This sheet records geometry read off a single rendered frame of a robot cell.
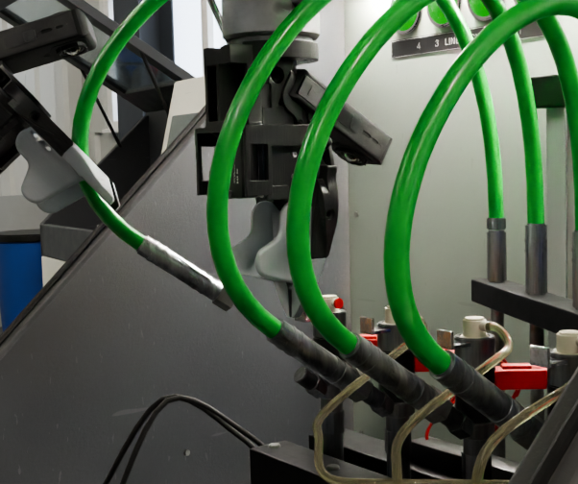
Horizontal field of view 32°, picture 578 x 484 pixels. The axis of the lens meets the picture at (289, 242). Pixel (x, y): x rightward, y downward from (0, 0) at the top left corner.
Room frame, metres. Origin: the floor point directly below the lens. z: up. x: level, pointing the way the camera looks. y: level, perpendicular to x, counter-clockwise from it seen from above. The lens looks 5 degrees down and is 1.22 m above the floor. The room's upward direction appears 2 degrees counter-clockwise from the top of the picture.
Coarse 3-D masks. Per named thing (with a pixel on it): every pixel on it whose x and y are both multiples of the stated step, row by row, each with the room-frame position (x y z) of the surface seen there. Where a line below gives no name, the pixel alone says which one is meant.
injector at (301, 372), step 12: (336, 312) 0.80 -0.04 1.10; (300, 372) 0.79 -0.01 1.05; (300, 384) 0.79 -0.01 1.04; (312, 384) 0.79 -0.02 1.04; (324, 384) 0.80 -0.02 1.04; (324, 396) 0.80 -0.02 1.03; (336, 408) 0.80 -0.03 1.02; (336, 420) 0.80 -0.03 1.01; (324, 432) 0.80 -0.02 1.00; (336, 432) 0.80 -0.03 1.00; (324, 444) 0.80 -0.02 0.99; (336, 444) 0.80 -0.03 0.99; (336, 456) 0.80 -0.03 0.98
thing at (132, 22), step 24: (144, 0) 0.85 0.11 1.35; (120, 24) 0.85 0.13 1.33; (456, 24) 0.91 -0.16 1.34; (120, 48) 0.84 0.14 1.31; (96, 72) 0.84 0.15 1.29; (480, 72) 0.92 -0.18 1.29; (96, 96) 0.84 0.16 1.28; (480, 96) 0.92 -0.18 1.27; (480, 120) 0.93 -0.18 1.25; (96, 192) 0.84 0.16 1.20
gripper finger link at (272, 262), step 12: (276, 240) 0.76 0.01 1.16; (264, 252) 0.75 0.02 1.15; (276, 252) 0.75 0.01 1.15; (264, 264) 0.75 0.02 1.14; (276, 264) 0.75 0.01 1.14; (288, 264) 0.76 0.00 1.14; (312, 264) 0.76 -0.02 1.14; (264, 276) 0.75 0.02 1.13; (276, 276) 0.76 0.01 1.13; (288, 276) 0.76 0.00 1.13; (300, 312) 0.78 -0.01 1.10
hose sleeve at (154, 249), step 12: (144, 240) 0.84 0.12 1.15; (156, 240) 0.85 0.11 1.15; (144, 252) 0.84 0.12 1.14; (156, 252) 0.84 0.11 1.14; (168, 252) 0.85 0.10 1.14; (156, 264) 0.85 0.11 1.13; (168, 264) 0.85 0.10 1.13; (180, 264) 0.85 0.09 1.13; (192, 264) 0.86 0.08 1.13; (180, 276) 0.85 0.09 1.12; (192, 276) 0.85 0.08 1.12; (204, 276) 0.86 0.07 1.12; (192, 288) 0.86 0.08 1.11; (204, 288) 0.85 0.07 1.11; (216, 288) 0.86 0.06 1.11
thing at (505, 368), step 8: (496, 368) 0.68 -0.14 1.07; (504, 368) 0.68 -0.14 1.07; (512, 368) 0.68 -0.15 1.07; (520, 368) 0.68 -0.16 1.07; (528, 368) 0.67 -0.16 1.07; (536, 368) 0.68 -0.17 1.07; (544, 368) 0.68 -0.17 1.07; (496, 376) 0.67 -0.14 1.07; (504, 376) 0.67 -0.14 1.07; (512, 376) 0.67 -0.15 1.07; (520, 376) 0.67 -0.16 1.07; (528, 376) 0.67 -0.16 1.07; (536, 376) 0.67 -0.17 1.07; (544, 376) 0.67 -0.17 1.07; (496, 384) 0.67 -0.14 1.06; (504, 384) 0.67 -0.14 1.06; (512, 384) 0.67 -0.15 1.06; (520, 384) 0.67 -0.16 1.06; (528, 384) 0.67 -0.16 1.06; (536, 384) 0.67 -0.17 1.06; (544, 384) 0.67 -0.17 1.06
